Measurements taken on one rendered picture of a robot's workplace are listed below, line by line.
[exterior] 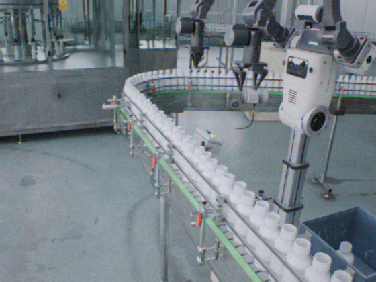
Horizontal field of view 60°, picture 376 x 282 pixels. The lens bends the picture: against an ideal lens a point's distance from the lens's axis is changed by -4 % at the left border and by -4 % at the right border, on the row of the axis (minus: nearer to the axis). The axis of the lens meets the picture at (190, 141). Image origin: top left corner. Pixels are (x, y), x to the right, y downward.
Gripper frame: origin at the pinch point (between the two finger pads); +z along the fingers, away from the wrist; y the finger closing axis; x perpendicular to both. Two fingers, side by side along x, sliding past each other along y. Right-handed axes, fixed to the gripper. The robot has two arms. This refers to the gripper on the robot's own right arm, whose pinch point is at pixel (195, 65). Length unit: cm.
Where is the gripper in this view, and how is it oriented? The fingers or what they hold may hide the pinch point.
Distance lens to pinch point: 161.0
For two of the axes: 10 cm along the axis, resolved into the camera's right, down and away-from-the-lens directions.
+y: -9.2, 1.0, -3.9
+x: 3.9, 3.6, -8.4
